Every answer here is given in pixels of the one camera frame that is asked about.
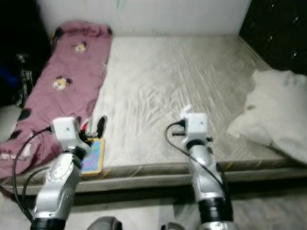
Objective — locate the black bag white print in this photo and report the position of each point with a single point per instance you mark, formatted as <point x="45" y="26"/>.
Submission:
<point x="25" y="81"/>

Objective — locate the grey robot leg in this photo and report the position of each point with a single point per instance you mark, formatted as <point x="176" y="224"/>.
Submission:
<point x="173" y="227"/>
<point x="105" y="224"/>

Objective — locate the grey left robot leg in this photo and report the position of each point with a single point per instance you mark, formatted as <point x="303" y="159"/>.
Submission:
<point x="105" y="224"/>

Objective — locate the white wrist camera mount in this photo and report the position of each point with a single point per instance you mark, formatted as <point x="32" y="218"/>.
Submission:
<point x="64" y="132"/>
<point x="197" y="125"/>

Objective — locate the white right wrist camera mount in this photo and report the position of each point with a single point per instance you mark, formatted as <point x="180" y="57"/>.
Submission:
<point x="197" y="125"/>

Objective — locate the white quilted mattress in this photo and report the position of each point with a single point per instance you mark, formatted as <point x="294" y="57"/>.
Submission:
<point x="172" y="86"/>

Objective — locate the pink cartoon print blanket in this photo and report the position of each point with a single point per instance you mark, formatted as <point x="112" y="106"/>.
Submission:
<point x="62" y="100"/>

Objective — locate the dark tufted headboard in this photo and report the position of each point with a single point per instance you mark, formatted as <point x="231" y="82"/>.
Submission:
<point x="276" y="33"/>

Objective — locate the white paper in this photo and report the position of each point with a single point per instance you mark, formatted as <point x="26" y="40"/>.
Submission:
<point x="186" y="112"/>

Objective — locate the colourful picture book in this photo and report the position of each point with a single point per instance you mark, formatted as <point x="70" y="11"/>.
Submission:
<point x="95" y="158"/>

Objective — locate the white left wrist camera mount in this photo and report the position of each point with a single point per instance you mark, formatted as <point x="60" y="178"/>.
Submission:
<point x="64" y="132"/>

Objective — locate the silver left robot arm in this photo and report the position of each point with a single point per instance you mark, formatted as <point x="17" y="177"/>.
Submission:
<point x="60" y="187"/>

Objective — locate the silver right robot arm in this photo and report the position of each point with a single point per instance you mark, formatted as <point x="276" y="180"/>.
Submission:
<point x="211" y="182"/>

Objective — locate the white pillow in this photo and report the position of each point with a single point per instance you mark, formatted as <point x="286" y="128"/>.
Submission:
<point x="273" y="112"/>

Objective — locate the grey right robot leg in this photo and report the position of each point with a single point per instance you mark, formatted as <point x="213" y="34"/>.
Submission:
<point x="173" y="227"/>

